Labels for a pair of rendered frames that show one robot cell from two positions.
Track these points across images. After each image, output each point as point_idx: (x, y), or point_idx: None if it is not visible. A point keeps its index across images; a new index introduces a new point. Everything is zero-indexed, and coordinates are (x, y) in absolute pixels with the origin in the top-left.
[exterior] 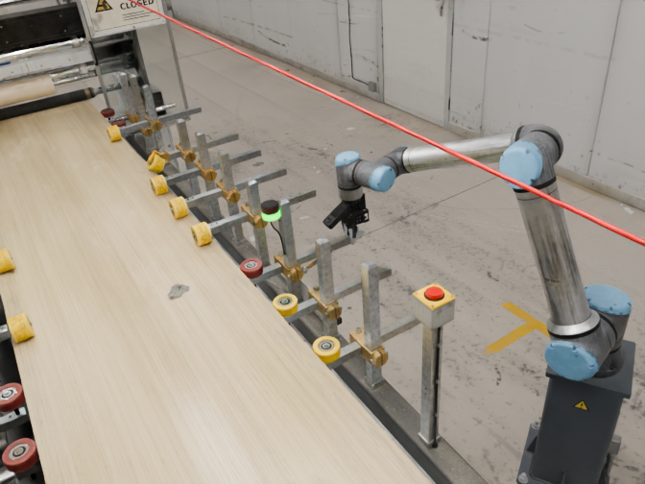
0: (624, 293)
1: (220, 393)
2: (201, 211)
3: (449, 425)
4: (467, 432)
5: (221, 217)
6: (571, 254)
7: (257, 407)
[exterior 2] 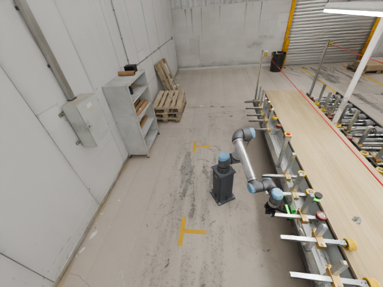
0: (219, 154)
1: (335, 176)
2: None
3: (238, 219)
4: (235, 214)
5: None
6: None
7: (324, 168)
